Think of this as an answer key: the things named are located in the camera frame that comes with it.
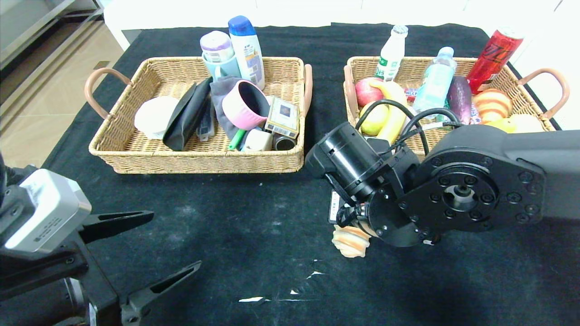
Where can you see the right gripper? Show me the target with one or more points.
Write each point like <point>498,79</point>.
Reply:
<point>334,207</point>

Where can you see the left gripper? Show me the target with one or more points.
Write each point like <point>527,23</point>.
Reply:
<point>96,277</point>

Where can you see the ridged bread loaf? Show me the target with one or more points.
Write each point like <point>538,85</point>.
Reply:
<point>351,244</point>

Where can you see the playing card box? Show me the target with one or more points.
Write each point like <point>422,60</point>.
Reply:
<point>283,115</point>

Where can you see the yellow banana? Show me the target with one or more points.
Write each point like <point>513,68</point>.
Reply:
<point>394,93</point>

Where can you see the pink saucepan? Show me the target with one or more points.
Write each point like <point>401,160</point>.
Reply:
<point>242,108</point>

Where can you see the black glasses case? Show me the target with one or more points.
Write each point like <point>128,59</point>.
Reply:
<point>186,117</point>

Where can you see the clear water bottle blue cap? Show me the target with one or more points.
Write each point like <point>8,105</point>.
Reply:
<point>435,86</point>

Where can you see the wicker basket with food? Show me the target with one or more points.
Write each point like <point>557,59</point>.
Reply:
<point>362,154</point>

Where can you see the dark cup in basket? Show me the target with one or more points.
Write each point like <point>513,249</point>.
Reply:
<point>284,144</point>

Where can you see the wicker basket with household items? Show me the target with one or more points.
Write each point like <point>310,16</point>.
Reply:
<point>253,160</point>

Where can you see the small yellow lemon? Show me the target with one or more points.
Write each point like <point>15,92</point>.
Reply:
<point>376,122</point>

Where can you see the black table cloth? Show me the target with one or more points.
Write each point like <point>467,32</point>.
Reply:
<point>226,217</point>

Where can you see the small cream cup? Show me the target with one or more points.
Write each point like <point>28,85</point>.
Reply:
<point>259,140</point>

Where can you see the red apple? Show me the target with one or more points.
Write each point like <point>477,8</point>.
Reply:
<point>364,93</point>

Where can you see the red chewy candy bar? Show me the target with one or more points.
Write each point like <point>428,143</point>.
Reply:
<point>411,94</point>

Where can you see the white round container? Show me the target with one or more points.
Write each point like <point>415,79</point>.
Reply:
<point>154,115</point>

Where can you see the clear plastic case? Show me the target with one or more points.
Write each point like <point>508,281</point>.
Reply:
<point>206,129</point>

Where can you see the grey cloth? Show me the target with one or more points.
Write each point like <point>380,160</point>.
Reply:
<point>218,97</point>

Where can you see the purple eggplant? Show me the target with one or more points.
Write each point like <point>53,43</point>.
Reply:
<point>460,99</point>

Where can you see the white yogurt drink bottle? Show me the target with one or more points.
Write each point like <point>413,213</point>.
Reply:
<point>392,50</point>

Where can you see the orange snack packet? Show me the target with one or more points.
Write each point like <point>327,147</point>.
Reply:
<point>476,115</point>

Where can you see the mint green mug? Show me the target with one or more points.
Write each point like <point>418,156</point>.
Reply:
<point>225,68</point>

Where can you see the white shampoo bottle blue cap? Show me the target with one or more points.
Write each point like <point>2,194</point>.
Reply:
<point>247,49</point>

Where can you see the yellow mango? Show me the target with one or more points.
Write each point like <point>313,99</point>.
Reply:
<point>503,126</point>

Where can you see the croissant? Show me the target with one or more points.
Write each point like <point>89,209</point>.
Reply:
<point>493,105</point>

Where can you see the purple lid jar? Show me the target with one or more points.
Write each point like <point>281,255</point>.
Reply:
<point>216,44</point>

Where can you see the large yellow lemon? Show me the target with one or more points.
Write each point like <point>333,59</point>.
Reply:
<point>528,123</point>

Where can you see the red drink can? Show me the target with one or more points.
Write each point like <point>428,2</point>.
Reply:
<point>494,58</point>

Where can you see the white low bench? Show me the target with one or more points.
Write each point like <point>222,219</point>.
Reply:
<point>131,20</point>

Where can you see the grey metal shelf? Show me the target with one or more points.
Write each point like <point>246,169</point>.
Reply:
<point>27,27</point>

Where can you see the white cabinet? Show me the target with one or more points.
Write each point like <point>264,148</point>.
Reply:
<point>557,54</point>

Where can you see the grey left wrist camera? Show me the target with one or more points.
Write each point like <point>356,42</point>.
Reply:
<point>45,213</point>

